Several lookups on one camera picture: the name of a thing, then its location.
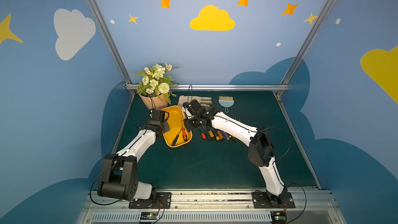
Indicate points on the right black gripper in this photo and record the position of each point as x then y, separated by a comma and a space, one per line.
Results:
193, 124

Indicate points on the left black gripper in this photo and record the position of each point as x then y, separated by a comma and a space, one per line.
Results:
165, 126

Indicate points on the red black handle screwdriver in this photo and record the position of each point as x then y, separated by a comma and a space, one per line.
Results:
202, 134

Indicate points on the yellow handle screwdriver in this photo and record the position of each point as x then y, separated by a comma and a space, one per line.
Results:
210, 133

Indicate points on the black ribbed handle screwdriver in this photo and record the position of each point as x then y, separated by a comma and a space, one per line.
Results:
176, 138

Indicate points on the yellow plastic storage box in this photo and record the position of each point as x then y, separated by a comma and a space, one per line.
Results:
174, 121

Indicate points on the black handle long screwdriver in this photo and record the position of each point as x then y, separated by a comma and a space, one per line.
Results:
215, 134

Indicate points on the orange brown handle screwdriver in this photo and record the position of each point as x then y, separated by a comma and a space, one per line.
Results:
220, 135

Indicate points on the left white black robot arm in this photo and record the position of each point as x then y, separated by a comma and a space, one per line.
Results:
119, 174

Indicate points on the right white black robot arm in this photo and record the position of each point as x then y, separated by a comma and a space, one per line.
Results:
258, 141

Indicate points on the beige work glove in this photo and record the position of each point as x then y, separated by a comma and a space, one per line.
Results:
204, 101

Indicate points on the small blue brush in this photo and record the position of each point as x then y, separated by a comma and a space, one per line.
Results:
226, 102

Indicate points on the pink pot with flowers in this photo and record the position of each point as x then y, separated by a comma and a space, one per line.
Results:
155, 86

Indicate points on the left circuit board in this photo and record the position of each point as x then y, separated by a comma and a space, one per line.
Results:
150, 217

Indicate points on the circuit board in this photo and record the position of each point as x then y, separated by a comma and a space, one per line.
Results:
278, 218
150, 217

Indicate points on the right circuit board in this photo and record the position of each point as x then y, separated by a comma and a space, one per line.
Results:
278, 218

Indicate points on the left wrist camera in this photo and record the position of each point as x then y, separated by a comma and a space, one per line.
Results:
158, 117

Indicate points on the aluminium back frame bar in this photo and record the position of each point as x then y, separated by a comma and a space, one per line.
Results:
183, 87

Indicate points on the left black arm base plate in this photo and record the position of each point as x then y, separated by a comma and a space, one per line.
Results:
157, 200

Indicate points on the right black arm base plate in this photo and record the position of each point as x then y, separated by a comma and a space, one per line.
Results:
267, 200

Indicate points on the aluminium front rail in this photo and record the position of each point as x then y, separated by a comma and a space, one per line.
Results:
217, 206

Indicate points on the left aluminium frame post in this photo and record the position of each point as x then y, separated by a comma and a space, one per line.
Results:
100, 20

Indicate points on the aluminium frame post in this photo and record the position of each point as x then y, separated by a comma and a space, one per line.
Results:
314, 30
100, 20

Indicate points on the right aluminium frame post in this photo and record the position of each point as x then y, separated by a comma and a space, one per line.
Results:
314, 30

